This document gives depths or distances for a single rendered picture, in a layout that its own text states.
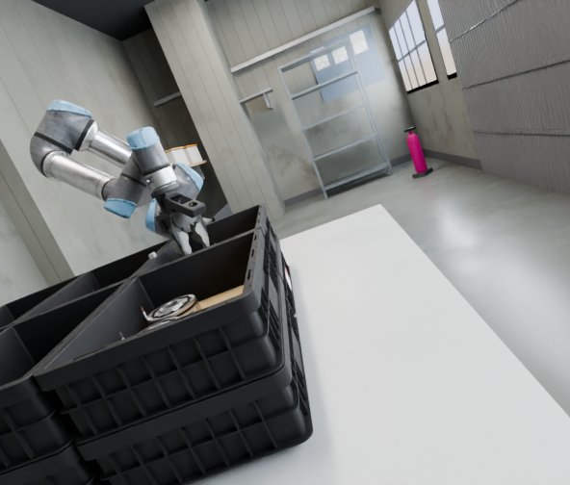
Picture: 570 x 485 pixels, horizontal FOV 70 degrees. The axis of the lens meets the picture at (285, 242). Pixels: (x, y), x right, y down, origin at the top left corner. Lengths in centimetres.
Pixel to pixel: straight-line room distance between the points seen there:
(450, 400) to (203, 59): 614
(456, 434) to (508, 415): 6
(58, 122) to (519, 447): 139
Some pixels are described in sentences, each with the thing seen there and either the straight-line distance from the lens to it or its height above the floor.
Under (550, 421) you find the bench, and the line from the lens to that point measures 56.
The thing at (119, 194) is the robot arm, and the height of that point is 111.
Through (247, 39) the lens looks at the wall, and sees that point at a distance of 726.
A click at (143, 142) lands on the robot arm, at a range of 110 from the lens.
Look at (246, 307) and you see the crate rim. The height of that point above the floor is 92.
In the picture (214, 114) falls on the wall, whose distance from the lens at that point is 639.
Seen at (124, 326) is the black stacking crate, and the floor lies 88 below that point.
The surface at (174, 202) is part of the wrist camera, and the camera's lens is 108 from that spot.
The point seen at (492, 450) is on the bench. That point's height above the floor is 70.
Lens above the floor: 108
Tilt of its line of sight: 13 degrees down
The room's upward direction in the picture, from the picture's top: 22 degrees counter-clockwise
